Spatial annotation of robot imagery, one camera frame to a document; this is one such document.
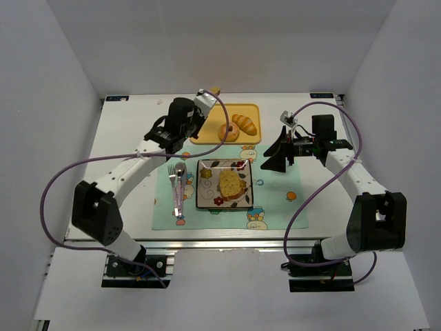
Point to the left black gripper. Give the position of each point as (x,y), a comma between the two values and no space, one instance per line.
(198,118)

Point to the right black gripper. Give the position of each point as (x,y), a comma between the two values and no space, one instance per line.
(290,148)

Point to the small round bread slice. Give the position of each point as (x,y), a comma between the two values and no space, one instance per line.
(215,90)

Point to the herb bread slice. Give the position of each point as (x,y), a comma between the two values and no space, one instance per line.
(231,185)

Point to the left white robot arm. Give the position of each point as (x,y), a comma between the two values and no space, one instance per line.
(96,205)

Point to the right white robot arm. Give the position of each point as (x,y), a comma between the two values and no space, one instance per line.
(378,216)

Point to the yellow plastic tray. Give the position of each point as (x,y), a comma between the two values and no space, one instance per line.
(210,132)

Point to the golden croissant roll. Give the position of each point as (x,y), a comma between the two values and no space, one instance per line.
(245,124)

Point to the glazed bagel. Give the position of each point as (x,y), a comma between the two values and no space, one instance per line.
(232,132)

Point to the right blue label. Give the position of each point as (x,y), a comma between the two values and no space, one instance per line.
(321,95)

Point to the blue label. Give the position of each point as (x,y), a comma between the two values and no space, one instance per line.
(321,95)
(117,98)

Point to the left blue label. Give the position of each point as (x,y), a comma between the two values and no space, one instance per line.
(117,98)

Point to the floral square plate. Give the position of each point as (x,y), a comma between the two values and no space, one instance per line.
(207,191)

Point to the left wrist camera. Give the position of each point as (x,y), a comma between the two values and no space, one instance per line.
(205,101)

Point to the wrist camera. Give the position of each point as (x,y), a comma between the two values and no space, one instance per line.
(290,121)
(205,101)

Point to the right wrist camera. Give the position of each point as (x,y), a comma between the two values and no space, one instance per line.
(290,121)

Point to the pink handled spoon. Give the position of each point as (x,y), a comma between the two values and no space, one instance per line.
(177,167)

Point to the pink handled fork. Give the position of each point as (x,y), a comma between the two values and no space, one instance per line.
(172,178)

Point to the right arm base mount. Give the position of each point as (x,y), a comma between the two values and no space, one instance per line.
(306,277)

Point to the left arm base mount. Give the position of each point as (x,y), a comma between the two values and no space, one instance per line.
(153,271)

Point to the aluminium front rail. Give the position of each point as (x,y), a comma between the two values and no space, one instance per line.
(211,244)

